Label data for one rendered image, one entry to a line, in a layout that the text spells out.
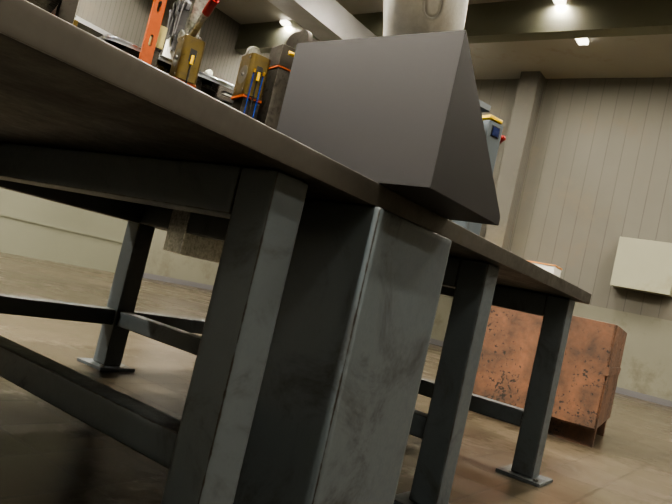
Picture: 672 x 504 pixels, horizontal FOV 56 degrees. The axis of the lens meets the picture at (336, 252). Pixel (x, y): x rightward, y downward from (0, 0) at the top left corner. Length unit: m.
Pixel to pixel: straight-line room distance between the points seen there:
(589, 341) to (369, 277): 2.59
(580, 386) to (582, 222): 6.51
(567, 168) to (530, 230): 1.07
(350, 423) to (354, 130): 0.53
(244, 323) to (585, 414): 2.83
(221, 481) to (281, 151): 0.50
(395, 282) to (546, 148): 9.32
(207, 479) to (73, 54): 0.61
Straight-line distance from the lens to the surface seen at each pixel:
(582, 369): 3.61
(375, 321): 1.15
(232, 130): 0.84
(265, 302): 0.99
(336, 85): 1.25
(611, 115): 10.36
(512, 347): 3.67
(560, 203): 10.12
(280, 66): 1.80
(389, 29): 1.32
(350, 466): 1.21
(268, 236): 0.97
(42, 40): 0.70
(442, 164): 1.09
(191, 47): 1.75
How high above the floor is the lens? 0.50
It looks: 3 degrees up
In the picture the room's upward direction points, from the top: 13 degrees clockwise
